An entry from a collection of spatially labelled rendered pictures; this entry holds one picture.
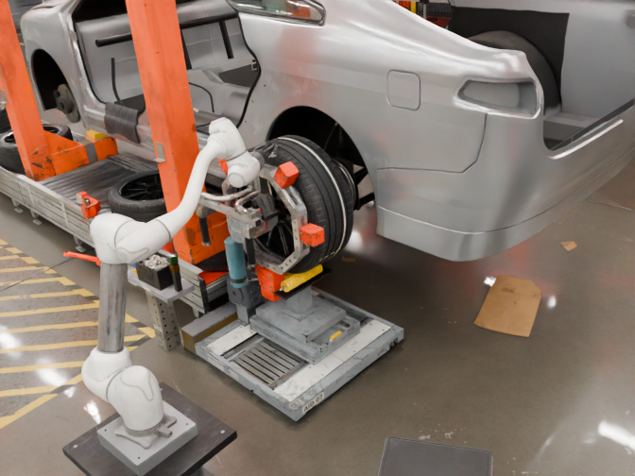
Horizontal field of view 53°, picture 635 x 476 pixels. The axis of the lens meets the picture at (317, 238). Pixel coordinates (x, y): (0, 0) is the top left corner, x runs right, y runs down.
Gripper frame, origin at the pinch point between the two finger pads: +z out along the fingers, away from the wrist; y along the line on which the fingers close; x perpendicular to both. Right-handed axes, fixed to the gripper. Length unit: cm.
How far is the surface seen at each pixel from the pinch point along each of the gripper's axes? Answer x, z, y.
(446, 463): -80, -89, 99
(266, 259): -58, -9, -5
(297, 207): -21.1, -19.0, 17.5
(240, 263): -58, -16, -16
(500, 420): -114, -27, 116
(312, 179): -12.1, -8.3, 21.1
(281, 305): -98, 7, -6
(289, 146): -2.8, 4.7, 5.7
